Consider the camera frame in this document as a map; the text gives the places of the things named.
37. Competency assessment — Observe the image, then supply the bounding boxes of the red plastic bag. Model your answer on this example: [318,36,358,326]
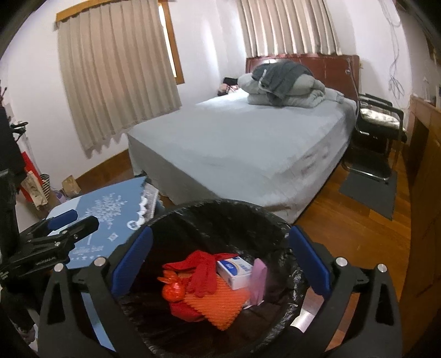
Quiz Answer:
[158,270,205,323]

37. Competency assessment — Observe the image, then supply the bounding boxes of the red glove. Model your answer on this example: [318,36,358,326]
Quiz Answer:
[162,250,236,298]

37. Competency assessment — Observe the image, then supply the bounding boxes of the pink drawstring pouch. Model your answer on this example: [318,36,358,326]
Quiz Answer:
[248,258,268,306]

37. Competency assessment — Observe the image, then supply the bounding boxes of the white medicine box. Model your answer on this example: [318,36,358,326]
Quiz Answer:
[217,256,253,290]

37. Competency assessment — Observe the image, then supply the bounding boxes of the orange foam net sleeve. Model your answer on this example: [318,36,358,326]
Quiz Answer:
[184,275,250,331]

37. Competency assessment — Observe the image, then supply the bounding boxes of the black lined trash bin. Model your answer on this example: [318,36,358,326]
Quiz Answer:
[119,199,308,357]

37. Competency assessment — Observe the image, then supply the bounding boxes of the blue tree-print tablecloth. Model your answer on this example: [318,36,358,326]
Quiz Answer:
[44,176,162,351]

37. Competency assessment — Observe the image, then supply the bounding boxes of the brown paper bag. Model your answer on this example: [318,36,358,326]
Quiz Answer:
[62,175,82,198]

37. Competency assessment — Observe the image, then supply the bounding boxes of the striped basket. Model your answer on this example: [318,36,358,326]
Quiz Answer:
[40,173,51,199]

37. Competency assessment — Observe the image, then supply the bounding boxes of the beige tote bag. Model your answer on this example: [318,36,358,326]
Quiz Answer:
[21,171,48,208]

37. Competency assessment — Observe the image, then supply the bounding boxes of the red hanging bag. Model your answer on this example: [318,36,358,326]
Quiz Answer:
[20,151,43,202]

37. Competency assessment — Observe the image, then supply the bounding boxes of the black hanging jacket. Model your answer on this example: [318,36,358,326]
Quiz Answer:
[1,106,25,259]

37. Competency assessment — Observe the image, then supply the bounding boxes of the wooden cabinet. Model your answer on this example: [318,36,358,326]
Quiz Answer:
[399,96,440,353]

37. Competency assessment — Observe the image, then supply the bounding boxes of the dark grey floor mat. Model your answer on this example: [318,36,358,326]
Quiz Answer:
[339,172,397,220]

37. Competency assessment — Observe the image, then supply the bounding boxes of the bed with grey sheet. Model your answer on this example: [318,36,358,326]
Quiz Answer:
[127,91,357,223]

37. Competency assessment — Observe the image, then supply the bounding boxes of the left beige curtain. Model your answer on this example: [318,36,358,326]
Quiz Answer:
[57,1,182,153]

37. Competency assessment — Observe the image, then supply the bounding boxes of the beige curtain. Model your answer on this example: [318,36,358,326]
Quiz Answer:
[237,0,341,58]
[57,1,182,153]

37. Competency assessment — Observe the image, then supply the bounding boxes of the black bag beside bed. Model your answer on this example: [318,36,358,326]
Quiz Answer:
[217,77,239,96]

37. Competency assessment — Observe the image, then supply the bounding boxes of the black metal chair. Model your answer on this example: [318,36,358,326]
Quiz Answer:
[341,92,407,183]

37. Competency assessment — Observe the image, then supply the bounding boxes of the dark grey blanket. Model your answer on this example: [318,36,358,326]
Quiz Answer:
[252,60,313,105]

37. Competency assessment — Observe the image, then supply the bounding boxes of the folded grey duvet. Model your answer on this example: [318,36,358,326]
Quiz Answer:
[238,73,345,109]

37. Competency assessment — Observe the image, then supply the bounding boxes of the wooden headboard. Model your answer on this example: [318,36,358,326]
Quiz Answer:
[245,54,360,101]

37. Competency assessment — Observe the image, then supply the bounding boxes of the right beige curtain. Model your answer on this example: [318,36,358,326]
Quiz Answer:
[237,0,341,58]

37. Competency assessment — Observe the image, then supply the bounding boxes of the white wall cables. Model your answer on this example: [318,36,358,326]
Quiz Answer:
[378,0,406,101]

